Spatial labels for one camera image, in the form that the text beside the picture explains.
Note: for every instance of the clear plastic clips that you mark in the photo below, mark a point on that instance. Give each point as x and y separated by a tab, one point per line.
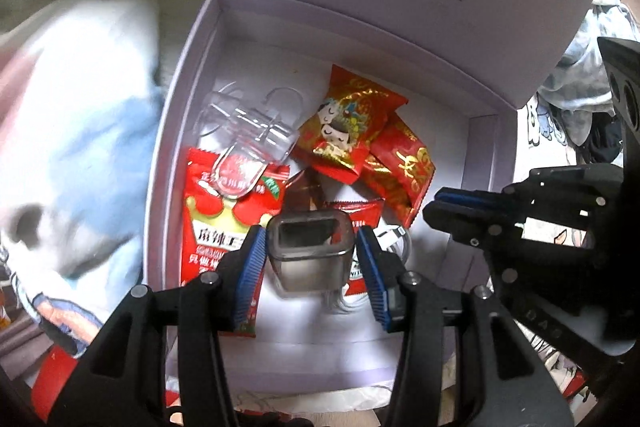
260	132

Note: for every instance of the large red snack packet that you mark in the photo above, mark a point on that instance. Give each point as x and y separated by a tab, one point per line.
215	227

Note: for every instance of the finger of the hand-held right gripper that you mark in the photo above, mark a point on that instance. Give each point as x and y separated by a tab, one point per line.
465	224
470	198

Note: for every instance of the dark clothes pile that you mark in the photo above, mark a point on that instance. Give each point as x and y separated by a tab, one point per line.
575	57

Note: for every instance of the red glossy item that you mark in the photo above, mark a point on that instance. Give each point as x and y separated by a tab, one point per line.
55	377

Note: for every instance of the grey rectangular case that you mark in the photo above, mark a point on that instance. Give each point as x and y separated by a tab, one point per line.
310	272

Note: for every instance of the red gold candy packet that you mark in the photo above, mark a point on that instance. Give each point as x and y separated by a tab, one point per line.
405	162

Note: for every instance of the red ketchup packet white label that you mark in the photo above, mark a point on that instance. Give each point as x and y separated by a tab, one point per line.
362	214

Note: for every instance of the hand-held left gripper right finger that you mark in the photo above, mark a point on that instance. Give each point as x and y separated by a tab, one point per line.
375	277

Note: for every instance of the white cartoon printed quilt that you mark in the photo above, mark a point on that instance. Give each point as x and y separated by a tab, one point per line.
75	107

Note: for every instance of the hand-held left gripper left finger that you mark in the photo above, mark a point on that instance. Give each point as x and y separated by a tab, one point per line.
252	272

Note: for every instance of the red candy packet cartoon figures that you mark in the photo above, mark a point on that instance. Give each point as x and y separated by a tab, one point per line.
350	117

